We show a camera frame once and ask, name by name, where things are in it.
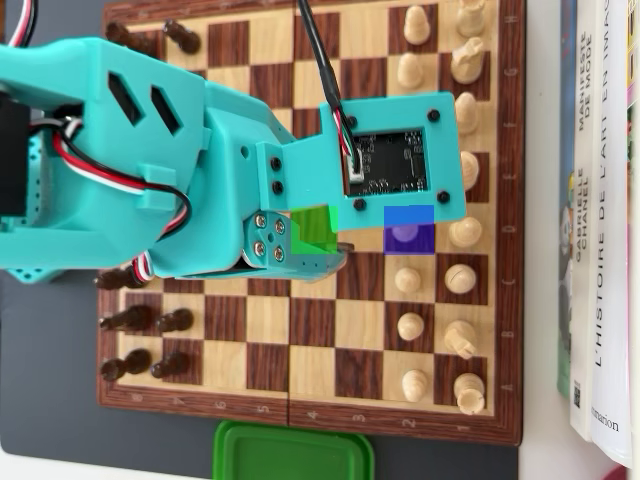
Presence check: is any black camera cable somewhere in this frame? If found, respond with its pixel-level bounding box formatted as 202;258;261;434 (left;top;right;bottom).
297;0;364;181

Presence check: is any dark wooden rook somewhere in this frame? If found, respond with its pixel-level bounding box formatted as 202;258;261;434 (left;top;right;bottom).
101;348;153;381
104;22;164;61

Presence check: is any dark wooden knight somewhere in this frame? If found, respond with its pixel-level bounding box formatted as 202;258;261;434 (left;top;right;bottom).
99;304;154;334

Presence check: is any white wooden knight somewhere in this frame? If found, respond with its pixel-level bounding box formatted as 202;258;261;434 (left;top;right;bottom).
443;319;477;360
450;37;485;85

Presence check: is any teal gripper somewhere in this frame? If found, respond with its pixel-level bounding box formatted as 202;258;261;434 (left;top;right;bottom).
148;82;354;282

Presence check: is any green plastic lid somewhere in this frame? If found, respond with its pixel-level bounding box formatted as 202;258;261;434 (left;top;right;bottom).
212;419;375;480

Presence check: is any white wooden pawn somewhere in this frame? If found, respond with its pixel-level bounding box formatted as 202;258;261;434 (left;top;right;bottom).
394;266;422;295
402;368;430;402
391;223;420;246
397;312;425;342
397;52;426;91
402;4;432;46

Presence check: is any wooden chess board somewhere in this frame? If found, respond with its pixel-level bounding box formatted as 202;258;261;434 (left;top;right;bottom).
95;0;527;447

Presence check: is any white Gabrielle Chanel book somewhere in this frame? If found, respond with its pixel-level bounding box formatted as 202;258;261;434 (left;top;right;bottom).
568;0;609;442

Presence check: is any teal wrist camera module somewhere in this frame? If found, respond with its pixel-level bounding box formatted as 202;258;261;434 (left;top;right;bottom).
256;91;468;232

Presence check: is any white wooden rook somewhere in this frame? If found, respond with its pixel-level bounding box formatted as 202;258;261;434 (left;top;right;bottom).
457;0;487;39
453;372;486;416

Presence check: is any colourful panda book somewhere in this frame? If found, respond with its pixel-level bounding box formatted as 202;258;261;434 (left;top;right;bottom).
555;0;579;396

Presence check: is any dark wooden pawn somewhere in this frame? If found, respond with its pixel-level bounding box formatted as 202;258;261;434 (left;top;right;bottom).
149;351;191;379
157;308;195;334
163;19;202;55

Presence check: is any white wooden bishop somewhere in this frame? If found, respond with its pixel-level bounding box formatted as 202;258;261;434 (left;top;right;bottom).
454;92;479;135
444;263;476;295

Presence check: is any red white black servo cable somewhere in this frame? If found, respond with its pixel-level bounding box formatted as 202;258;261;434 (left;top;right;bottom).
52;117;194;286
0;0;40;49

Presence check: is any white book with pink print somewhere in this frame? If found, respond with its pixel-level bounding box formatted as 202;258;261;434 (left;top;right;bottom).
623;0;640;466

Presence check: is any pink round object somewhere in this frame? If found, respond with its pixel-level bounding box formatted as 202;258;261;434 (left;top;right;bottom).
597;462;640;480

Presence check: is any white art history book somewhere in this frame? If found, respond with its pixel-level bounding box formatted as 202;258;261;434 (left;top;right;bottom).
588;0;634;469

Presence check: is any dark wooden bishop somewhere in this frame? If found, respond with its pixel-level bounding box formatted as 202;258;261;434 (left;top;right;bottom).
94;267;151;291

